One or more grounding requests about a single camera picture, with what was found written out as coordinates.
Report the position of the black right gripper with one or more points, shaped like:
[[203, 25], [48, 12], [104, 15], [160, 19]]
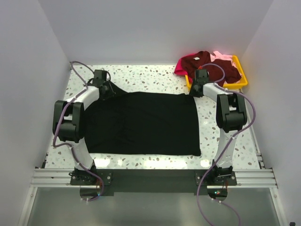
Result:
[[192, 92]]

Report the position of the black t shirt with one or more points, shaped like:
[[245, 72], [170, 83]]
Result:
[[143, 123]]

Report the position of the maroon t shirt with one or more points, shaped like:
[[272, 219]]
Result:
[[211, 66]]

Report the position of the aluminium frame rail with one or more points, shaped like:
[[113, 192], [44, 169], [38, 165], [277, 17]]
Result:
[[246, 178]]

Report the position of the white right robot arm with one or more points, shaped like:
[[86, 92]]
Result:
[[230, 118]]

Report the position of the light pink t shirt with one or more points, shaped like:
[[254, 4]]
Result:
[[223, 60]]

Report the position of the yellow plastic tray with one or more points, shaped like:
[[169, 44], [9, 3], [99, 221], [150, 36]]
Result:
[[240, 80]]

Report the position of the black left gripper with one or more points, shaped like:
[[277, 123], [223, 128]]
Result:
[[111, 92]]

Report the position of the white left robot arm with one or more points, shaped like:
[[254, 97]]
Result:
[[69, 125]]

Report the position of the magenta t shirt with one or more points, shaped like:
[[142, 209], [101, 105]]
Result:
[[179, 69]]

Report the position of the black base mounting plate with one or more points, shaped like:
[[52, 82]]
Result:
[[111, 181]]

